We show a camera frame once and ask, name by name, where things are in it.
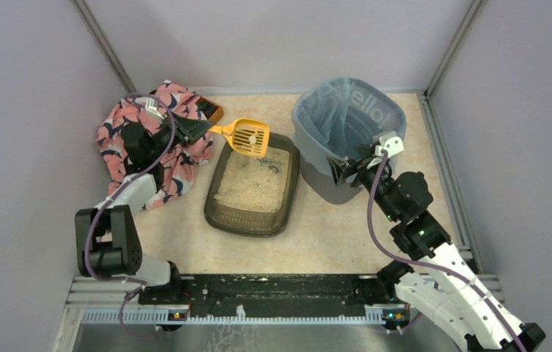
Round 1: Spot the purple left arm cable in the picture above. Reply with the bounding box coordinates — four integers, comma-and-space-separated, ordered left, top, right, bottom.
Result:
84, 93, 177, 338

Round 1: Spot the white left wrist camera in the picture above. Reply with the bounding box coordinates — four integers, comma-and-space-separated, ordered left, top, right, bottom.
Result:
143, 98, 165, 121

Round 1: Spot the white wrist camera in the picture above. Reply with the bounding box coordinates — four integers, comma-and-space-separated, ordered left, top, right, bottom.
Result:
143, 98, 165, 121
367, 131, 405, 169

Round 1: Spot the pink patterned cloth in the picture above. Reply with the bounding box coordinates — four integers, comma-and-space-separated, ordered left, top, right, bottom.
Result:
95, 81, 213, 210

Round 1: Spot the orange box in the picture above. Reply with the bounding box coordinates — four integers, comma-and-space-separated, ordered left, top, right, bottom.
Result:
197, 97, 224, 125

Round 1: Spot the light blue bin liner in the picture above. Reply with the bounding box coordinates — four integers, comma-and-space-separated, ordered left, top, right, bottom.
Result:
291, 77, 407, 176

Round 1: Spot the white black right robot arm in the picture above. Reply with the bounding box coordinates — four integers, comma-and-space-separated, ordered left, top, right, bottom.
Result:
328, 144, 546, 351

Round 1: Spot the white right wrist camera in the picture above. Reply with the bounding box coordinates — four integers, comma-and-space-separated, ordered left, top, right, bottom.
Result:
367, 131, 405, 169

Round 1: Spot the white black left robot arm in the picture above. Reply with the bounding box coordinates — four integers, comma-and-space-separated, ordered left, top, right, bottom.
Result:
75, 117, 213, 287

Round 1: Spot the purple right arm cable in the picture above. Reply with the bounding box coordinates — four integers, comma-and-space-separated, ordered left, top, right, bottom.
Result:
367, 149, 529, 352

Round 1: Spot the beige cat litter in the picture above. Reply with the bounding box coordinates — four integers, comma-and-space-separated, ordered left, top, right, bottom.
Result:
214, 147, 290, 213

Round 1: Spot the dark translucent litter box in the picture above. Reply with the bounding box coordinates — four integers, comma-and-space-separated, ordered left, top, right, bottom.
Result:
204, 133, 301, 237

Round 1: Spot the yellow litter scoop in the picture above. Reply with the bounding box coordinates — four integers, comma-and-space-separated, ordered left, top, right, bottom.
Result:
209, 118, 271, 158

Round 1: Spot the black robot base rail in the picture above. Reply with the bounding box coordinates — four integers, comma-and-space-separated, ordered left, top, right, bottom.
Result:
138, 274, 414, 329

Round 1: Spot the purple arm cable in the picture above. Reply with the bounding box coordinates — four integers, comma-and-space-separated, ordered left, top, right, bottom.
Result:
84, 93, 177, 338
367, 149, 529, 352

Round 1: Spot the grey ribbed trash bin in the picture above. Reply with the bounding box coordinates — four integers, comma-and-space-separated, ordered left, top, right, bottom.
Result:
300, 156, 363, 205

